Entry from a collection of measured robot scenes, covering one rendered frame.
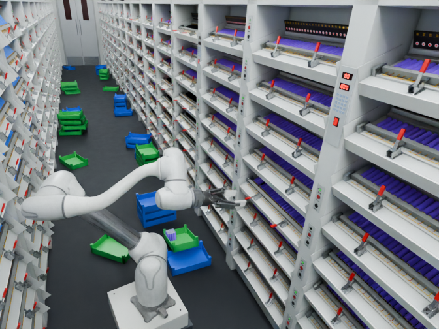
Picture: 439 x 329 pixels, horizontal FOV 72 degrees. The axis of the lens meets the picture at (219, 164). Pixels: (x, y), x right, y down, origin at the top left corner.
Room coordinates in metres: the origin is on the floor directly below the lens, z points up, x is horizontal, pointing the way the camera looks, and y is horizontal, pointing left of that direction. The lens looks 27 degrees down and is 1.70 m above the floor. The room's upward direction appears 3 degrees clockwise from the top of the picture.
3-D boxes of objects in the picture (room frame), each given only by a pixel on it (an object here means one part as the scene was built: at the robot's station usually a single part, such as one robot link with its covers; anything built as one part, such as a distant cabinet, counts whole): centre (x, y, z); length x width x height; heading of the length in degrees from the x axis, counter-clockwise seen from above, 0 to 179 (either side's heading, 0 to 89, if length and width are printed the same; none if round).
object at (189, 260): (1.71, 0.20, 0.04); 0.30 x 0.20 x 0.08; 116
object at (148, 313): (1.08, 0.30, 0.33); 0.22 x 0.18 x 0.06; 43
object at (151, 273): (1.11, 0.31, 0.47); 0.18 x 0.16 x 0.22; 10
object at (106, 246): (1.78, 0.77, 0.04); 0.30 x 0.20 x 0.08; 72
